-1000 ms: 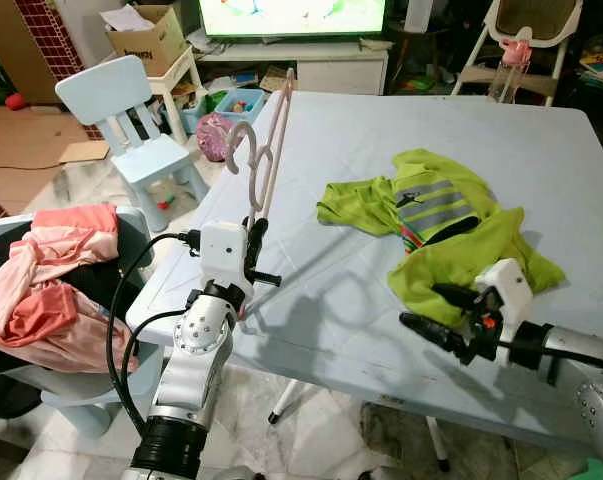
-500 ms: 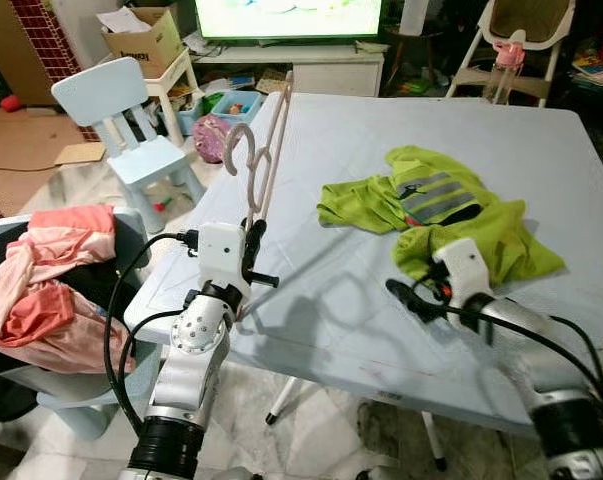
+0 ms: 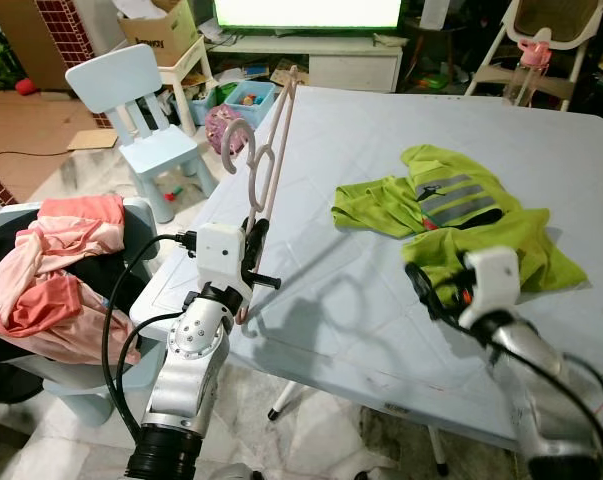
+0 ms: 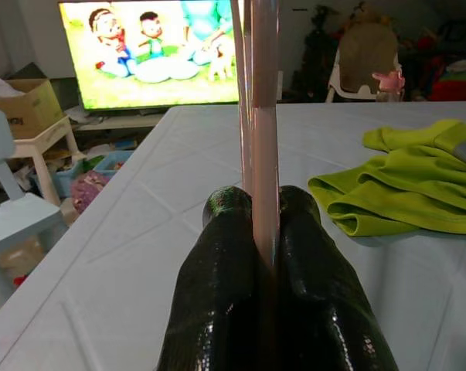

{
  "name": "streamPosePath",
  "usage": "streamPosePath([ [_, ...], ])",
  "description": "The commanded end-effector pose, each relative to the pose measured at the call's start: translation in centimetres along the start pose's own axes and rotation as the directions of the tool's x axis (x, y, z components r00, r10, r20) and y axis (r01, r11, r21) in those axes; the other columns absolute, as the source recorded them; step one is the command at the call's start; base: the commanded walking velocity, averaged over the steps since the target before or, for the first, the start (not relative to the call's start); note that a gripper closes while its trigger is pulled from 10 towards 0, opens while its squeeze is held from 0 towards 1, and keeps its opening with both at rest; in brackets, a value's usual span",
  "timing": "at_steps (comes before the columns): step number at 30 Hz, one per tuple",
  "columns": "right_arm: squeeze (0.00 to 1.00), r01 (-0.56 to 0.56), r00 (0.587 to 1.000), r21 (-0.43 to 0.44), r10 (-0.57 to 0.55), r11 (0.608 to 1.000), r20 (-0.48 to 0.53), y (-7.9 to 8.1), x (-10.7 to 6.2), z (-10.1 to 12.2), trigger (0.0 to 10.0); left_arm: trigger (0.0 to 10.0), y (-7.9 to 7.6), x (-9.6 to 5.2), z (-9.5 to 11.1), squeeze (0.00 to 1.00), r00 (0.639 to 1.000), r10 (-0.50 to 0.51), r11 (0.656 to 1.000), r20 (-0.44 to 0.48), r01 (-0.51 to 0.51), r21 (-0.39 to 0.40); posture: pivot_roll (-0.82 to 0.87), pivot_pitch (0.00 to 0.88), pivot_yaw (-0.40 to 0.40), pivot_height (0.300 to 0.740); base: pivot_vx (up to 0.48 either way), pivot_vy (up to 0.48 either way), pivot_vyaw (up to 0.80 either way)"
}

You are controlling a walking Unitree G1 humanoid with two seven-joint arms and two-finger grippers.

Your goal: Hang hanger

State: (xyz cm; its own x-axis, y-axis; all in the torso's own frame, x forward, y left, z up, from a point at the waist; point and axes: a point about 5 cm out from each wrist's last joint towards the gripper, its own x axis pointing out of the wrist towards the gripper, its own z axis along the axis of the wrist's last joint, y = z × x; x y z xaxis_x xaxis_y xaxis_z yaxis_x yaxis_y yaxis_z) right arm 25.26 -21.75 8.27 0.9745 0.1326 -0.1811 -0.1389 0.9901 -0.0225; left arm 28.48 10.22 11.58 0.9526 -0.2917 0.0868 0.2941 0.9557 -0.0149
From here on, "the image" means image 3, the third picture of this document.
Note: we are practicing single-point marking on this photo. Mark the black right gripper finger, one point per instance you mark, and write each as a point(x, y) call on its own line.
point(431, 284)

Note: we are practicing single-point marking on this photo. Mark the lime green shirt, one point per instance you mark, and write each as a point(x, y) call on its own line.
point(521, 250)

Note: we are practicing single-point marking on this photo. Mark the pink coral garment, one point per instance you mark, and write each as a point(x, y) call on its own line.
point(51, 250)

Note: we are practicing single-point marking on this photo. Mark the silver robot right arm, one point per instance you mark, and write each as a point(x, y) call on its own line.
point(526, 360)

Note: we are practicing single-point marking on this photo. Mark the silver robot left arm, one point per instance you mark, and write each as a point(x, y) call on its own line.
point(186, 370)

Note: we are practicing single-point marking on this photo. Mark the pale blue folding table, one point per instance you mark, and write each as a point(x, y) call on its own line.
point(381, 320)

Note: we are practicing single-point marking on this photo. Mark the pink backpack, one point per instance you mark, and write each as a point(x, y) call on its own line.
point(224, 128)

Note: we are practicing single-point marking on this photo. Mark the blue toy bin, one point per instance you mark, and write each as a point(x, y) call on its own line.
point(249, 100)

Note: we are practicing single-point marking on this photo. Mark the black garment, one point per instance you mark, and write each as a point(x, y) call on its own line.
point(96, 262)

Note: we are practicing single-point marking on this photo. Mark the small white table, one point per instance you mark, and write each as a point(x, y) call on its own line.
point(186, 70)

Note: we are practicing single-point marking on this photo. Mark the grey robot left leg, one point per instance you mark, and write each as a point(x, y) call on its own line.
point(233, 472)

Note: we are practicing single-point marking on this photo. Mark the white television stand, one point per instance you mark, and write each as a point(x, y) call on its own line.
point(351, 65)

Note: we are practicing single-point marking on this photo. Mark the small cardboard box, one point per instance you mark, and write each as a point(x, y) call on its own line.
point(161, 40)

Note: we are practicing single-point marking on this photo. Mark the bright television screen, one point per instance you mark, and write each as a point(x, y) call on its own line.
point(306, 12)

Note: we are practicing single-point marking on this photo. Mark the pink lid water bottle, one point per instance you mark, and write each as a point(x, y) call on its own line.
point(529, 55)

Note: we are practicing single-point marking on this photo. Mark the brown cardboard sheet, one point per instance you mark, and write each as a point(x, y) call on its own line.
point(31, 130)

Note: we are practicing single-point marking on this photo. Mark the red ball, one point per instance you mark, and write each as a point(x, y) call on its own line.
point(26, 86)

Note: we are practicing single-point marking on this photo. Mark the white baby high chair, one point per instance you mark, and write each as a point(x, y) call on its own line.
point(556, 20)

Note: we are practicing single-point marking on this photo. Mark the large cardboard box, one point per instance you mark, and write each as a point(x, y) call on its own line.
point(21, 40)

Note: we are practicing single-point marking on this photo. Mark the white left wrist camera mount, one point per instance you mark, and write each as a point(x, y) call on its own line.
point(221, 255)

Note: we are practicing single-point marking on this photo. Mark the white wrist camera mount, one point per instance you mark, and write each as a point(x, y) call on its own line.
point(491, 280)
point(221, 255)

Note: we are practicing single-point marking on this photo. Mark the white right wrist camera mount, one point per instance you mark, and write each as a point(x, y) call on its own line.
point(491, 280)

